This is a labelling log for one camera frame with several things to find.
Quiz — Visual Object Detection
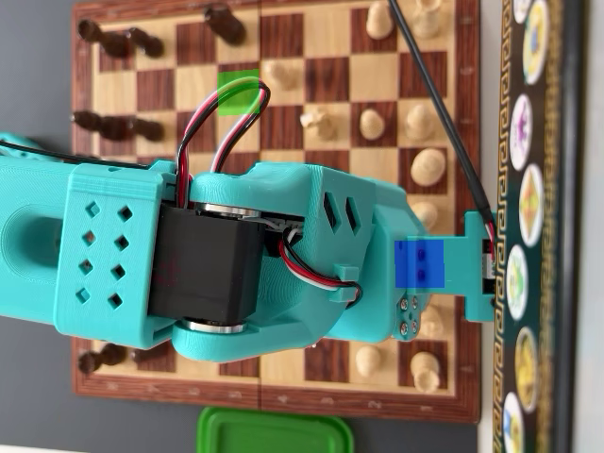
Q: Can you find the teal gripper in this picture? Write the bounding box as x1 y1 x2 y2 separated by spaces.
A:
337 181 445 344

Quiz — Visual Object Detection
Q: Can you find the light wooden knight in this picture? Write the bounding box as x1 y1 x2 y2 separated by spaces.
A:
300 106 336 143
417 301 445 339

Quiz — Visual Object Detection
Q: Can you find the light wooden rook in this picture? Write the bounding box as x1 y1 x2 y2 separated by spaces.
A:
410 351 443 395
412 0 447 39

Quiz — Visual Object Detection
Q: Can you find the light wooden pawn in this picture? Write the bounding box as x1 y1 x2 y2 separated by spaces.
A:
359 109 386 141
263 60 301 91
365 2 395 39
356 346 382 378

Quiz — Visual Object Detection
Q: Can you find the light wooden queen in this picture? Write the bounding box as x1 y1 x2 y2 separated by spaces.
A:
409 201 439 228

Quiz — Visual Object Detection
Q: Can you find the green plastic lid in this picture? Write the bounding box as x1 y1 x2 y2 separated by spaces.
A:
196 405 355 453

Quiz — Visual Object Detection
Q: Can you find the light wooden bishop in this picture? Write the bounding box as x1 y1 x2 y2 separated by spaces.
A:
405 103 435 143

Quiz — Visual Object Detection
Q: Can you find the black medallion game box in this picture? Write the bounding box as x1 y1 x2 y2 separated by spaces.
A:
490 0 584 453

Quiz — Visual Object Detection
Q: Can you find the wooden chessboard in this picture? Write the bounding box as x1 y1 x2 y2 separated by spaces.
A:
70 0 482 425

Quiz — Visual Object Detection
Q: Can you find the dark wooden rook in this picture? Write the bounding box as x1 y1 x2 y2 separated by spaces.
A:
77 18 133 60
77 343 128 375

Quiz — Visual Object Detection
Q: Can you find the dark wooden bishop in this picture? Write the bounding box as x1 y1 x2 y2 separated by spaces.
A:
70 110 133 143

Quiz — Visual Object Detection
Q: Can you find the dark grey mat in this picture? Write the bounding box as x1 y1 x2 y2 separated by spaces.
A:
0 0 480 453

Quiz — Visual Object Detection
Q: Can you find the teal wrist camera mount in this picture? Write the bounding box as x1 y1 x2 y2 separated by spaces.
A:
443 210 497 324

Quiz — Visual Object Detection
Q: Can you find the red white black servo cable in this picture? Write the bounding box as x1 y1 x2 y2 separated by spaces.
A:
176 77 273 209
277 238 364 308

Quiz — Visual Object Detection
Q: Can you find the black camera cable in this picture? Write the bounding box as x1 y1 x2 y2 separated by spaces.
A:
386 0 495 226

